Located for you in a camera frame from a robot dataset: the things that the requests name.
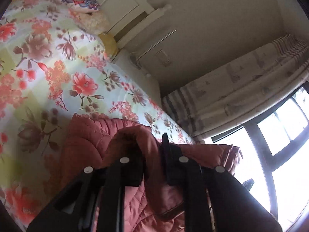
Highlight white slim standing lamp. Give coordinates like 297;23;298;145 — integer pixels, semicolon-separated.
129;29;177;65

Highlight colourful patterned round cushion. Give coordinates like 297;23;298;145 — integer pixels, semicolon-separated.
60;0;101;13

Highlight pink quilted comforter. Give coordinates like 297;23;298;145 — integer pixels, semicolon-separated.
43;114;243;232

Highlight beige patterned curtain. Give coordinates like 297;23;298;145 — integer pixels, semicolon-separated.
162;34;308;141

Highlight wall power outlet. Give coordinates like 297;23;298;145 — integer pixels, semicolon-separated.
155;49;172;67

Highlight cream floral pillow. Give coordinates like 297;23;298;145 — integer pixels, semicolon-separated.
69;9;110;35

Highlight white wooden headboard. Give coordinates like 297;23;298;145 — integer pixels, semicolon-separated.
97;0;172;49

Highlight floral bed sheet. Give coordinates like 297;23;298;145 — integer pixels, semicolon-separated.
1;0;193;231

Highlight dark framed window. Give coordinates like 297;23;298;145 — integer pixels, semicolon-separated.
212;82;308;231

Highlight white bedside table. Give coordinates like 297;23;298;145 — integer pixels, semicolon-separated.
113;49;162;107

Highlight yellow pillow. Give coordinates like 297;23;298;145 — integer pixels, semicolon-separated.
99;33;118;61

